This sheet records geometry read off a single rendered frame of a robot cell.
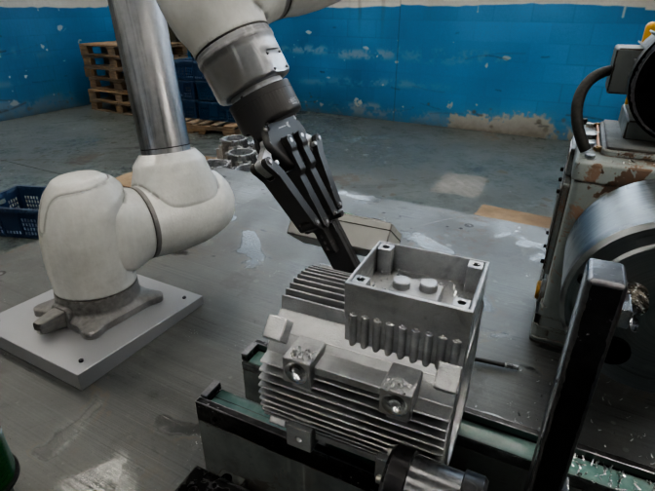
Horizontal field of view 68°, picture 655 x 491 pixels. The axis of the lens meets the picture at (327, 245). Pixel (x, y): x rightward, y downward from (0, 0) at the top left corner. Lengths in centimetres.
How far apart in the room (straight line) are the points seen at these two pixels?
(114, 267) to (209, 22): 57
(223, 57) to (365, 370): 35
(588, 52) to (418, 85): 185
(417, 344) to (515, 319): 63
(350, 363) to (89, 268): 61
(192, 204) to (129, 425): 44
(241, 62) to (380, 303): 28
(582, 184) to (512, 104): 529
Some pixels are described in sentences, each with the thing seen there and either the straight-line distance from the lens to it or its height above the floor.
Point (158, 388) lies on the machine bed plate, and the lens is 90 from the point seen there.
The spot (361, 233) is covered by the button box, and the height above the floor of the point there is 107.
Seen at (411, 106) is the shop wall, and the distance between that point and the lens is 646.
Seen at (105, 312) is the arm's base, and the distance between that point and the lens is 102.
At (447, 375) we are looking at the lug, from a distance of 46.
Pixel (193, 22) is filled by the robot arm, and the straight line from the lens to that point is 55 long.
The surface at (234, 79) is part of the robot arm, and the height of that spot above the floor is 131.
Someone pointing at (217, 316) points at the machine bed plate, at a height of 80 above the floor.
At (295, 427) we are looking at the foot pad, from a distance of 54.
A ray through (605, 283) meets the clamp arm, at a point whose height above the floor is 125.
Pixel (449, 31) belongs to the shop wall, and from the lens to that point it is 624.
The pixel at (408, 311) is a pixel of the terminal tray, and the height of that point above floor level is 113.
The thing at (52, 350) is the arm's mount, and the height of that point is 83.
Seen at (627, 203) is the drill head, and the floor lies 114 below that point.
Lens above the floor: 138
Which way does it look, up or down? 27 degrees down
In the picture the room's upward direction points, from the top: straight up
